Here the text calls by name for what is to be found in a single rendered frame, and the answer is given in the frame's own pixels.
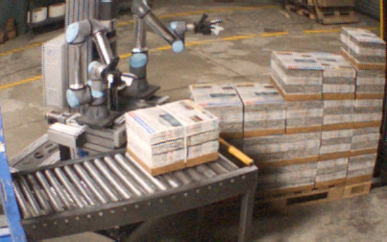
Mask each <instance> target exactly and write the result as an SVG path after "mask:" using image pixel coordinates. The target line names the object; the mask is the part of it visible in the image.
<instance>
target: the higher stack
mask: <svg viewBox="0 0 387 242"><path fill-rule="evenodd" d="M341 31H342V33H341V37H340V38H341V42H342V43H341V49H342V50H343V51H345V52H346V53H347V54H348V55H349V57H351V58H352V59H354V60H355V61H357V63H363V64H379V65H382V64H385V63H386V56H385V53H386V50H385V49H386V45H385V44H386V43H385V41H383V40H382V39H380V38H379V37H377V36H376V35H375V34H373V33H372V32H371V31H369V30H362V29H356V28H345V27H343V28H341ZM341 57H342V58H344V59H345V60H346V61H348V62H347V63H349V64H350V65H351V66H352V67H353V69H354V70H355V72H356V73H355V83H354V86H355V90H354V91H355V92H356V93H364V94H370V93H378V94H380V93H384V88H385V87H384V85H385V71H384V70H376V69H374V70H369V69H362V70H361V69H358V68H356V67H355V66H354V65H353V64H352V63H351V62H350V61H349V60H347V59H346V58H345V57H344V56H343V55H341ZM354 100H355V107H354V114H355V116H354V121H353V123H366V122H376V121H381V112H382V109H383V107H382V98H379V99H358V100H356V98H355V97H354ZM379 132H380V127H367V128H353V133H352V138H351V152H353V151H357V150H365V149H373V148H377V146H378V139H379ZM376 155H377V153H373V154H367V155H358V156H352V157H348V159H349V160H348V171H347V175H346V180H347V178H350V177H358V176H362V175H368V174H372V173H373V172H374V167H375V159H376ZM371 182H372V178H369V179H366V180H359V181H350V182H345V183H344V186H345V187H344V191H343V197H342V199H343V198H349V197H352V196H357V195H362V194H366V193H369V191H370V187H371Z"/></svg>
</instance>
